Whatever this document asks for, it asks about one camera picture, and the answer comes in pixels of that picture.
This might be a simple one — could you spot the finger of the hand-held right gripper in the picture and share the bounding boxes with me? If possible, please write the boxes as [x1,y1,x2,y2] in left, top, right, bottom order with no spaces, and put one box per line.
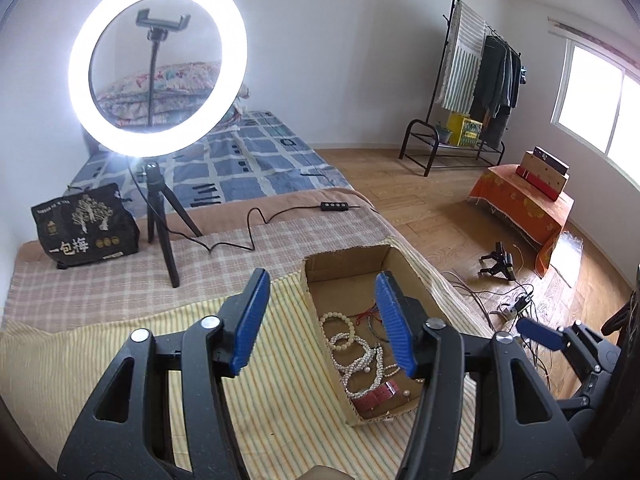
[516,316,621,386]
[555,372,608,423]

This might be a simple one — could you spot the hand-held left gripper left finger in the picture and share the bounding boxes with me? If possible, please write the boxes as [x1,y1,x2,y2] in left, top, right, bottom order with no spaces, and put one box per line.
[57,267,273,480]

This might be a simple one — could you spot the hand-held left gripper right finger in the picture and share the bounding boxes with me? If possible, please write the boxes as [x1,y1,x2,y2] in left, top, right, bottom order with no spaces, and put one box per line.
[374,271,586,480]

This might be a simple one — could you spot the red cord green pendant necklace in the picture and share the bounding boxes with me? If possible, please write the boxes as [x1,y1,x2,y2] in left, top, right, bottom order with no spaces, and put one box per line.
[350,300,388,346]

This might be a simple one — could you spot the long pearl necklace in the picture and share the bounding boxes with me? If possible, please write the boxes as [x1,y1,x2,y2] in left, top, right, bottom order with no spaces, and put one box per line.
[332,332,426,401]

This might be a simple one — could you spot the pale bead bracelet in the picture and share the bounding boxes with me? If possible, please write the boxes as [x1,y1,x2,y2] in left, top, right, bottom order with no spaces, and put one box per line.
[319,311,360,335]

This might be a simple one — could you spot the white power strip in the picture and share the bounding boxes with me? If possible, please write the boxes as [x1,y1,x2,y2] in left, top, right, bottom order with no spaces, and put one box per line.
[502,295,533,318]

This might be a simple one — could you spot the black gripper on floor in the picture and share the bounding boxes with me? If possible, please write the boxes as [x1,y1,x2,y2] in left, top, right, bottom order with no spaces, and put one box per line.
[479,241,518,281]

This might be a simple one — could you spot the yellow striped blanket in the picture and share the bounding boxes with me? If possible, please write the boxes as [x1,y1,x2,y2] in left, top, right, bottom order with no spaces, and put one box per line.
[0,247,493,480]

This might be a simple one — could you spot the orange cloth covered table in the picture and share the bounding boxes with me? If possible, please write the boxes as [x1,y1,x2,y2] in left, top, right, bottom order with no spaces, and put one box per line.
[467,165,576,278]

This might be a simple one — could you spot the black tripod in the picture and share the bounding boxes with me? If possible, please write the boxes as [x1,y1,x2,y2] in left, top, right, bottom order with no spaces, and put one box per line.
[134,160,205,290]

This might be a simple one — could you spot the red flat box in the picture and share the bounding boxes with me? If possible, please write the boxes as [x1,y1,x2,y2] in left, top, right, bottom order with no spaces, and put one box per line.
[515,167,561,202]

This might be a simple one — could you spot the brown checked blanket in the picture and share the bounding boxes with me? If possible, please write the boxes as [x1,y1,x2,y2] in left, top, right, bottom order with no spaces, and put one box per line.
[0,187,401,336]

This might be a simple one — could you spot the blue patterned bedsheet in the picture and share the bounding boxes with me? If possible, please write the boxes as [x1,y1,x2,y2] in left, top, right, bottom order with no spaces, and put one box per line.
[65,109,353,211]

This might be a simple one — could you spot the dark flat box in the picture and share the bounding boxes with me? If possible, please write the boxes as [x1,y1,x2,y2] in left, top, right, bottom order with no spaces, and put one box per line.
[532,146,571,176]

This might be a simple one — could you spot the black snack bag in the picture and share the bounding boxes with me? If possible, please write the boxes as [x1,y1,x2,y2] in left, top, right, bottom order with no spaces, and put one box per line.
[31,182,141,271]

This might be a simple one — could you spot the black metal clothes rack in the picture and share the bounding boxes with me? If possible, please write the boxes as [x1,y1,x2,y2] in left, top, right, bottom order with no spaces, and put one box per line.
[399,0,523,177]

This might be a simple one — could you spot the yellow carton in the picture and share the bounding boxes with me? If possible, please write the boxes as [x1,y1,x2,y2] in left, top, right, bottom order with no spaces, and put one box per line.
[445,112,483,147]

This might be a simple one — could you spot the white framed window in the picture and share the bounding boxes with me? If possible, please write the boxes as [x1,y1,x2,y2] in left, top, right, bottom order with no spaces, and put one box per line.
[550,22,640,171]

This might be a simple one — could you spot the folded floral quilt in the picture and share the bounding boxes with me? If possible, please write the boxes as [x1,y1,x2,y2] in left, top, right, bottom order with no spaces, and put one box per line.
[95,60,251,128]

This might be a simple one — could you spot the dark hanging clothes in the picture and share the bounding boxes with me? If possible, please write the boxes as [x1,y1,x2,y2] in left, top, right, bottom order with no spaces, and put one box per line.
[470,35,523,148]

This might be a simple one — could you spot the striped hanging towel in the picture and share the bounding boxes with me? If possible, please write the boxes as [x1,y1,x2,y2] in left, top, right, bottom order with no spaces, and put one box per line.
[435,0,488,113]

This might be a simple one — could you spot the black phone holder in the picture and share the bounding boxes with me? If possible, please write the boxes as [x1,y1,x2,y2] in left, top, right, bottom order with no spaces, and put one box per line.
[136,7,192,133]

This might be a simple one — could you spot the red bracelet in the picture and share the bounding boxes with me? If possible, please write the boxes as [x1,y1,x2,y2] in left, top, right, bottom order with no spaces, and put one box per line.
[350,379,401,416]

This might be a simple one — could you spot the tangled floor cables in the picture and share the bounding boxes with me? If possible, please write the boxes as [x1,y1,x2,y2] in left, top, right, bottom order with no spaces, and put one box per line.
[440,242,551,391]

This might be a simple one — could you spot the black ring light cable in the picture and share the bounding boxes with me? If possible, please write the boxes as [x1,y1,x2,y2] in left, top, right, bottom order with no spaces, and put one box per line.
[127,204,376,261]

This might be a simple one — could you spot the white ring light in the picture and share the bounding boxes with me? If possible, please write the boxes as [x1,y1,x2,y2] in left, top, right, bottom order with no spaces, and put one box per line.
[67,0,248,157]

